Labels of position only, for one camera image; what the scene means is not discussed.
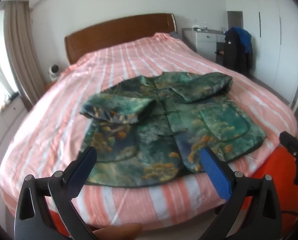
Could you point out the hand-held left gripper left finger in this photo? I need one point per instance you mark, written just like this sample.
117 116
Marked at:
85 163

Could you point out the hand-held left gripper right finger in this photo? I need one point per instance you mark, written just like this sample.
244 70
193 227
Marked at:
215 172

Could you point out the green printed padded jacket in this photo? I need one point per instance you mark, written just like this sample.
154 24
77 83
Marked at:
151 135

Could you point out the person's left hand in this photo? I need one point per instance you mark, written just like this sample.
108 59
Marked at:
119 232

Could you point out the orange fuzzy blanket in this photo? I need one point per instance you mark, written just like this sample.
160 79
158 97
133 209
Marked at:
281 170

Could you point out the pink striped bedsheet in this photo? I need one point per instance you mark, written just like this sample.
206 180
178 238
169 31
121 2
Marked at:
64 110

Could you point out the white window-side cabinet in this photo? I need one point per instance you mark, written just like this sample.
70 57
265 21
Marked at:
6 127

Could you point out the white round appliance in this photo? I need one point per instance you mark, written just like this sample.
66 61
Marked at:
54 71

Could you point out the white wardrobe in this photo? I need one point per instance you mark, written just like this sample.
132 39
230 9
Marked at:
271 42

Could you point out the black coat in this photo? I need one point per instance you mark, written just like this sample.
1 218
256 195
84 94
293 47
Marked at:
235 55

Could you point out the blue garment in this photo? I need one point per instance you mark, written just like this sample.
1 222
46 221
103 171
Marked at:
244 38

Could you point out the beige curtain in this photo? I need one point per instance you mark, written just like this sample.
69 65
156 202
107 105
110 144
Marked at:
21 55

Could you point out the white drawer desk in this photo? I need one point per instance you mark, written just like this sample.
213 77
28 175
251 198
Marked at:
201 40

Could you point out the wooden headboard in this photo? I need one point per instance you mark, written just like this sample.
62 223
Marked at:
119 32

